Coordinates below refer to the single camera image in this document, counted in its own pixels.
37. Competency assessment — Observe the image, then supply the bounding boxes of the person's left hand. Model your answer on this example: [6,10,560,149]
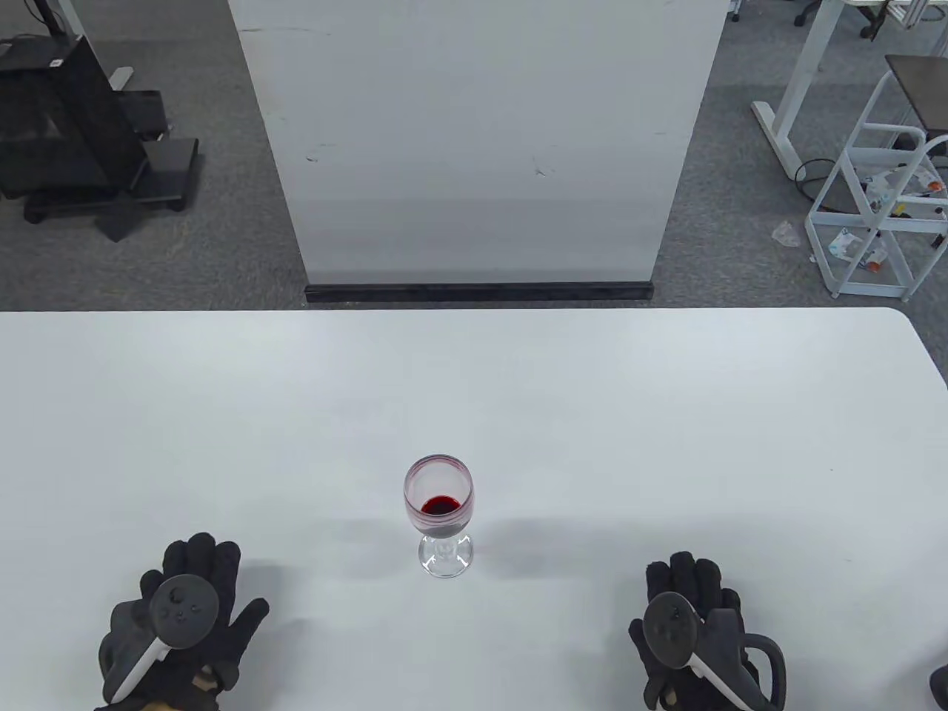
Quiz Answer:
[99,532,271,706]

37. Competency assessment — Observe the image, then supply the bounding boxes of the person's right hand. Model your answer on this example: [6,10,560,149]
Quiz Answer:
[628,552,765,711]

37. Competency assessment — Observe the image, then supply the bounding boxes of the wine glass with red wine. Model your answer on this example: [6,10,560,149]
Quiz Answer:
[404,455,475,579]

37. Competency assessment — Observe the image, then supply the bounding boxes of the black white right hand controller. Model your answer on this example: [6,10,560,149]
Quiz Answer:
[643,592,787,711]

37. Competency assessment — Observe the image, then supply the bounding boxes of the black white hand controller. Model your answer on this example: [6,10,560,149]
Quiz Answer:
[110,574,221,703]
[643,592,787,711]

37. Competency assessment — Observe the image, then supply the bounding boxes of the black white left hand controller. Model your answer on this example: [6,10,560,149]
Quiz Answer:
[110,574,221,703]

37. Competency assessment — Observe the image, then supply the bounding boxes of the white table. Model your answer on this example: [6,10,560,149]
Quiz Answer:
[0,307,948,711]

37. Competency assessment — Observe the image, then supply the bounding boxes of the crumpled white wrappers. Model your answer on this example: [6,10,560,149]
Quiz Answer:
[826,228,889,271]
[859,167,947,217]

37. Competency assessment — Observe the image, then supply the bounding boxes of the black equipment cart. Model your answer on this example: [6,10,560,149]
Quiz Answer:
[0,33,201,241]

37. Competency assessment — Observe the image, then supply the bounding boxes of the white metal rack trolley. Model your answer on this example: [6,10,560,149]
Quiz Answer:
[806,70,948,301]

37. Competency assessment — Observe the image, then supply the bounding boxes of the white roll-up screen black base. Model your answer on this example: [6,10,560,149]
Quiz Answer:
[226,0,730,304]

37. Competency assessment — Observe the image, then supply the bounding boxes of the brown board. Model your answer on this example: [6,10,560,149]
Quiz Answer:
[885,54,948,138]

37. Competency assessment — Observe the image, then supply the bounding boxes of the black floor cable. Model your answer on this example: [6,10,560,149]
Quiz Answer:
[794,159,843,213]

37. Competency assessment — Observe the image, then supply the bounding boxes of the white desk leg frame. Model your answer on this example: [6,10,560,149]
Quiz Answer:
[752,0,852,178]

